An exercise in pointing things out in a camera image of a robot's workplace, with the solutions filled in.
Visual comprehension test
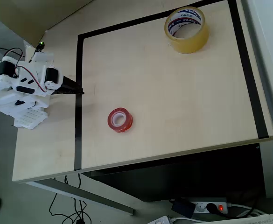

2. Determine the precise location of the red tape roll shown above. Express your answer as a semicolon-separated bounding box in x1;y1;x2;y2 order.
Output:
107;107;133;133

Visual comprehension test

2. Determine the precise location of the yellow packing tape roll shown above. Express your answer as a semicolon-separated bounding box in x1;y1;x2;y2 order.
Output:
164;7;210;55

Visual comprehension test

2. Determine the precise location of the grey metal table leg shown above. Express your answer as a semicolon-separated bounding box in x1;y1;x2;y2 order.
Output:
25;178;135;216
258;140;273;199

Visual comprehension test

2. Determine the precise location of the white power strip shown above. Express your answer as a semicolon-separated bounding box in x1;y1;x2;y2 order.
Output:
147;215;172;224

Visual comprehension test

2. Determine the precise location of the black power adapter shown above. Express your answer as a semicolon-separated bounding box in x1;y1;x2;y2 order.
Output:
171;198;196;219

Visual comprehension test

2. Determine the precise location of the grey power strip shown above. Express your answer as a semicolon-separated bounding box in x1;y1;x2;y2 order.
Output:
173;197;228;215

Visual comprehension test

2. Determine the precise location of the black plug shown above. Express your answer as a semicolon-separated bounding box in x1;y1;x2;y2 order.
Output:
206;202;219;215

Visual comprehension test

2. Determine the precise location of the printed paper sheet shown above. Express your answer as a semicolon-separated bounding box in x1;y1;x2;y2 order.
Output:
220;211;273;224

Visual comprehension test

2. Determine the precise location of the red servo wire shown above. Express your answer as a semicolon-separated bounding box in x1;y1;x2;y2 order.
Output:
6;48;48;93

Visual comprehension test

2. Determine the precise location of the gripper camera on white mount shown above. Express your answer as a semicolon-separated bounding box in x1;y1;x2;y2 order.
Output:
31;41;55;63

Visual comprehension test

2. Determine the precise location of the black floor cable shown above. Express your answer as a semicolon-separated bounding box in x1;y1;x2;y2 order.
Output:
48;172;93;224

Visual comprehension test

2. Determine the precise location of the white power cable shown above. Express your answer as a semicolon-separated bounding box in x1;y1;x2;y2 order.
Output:
226;202;264;218

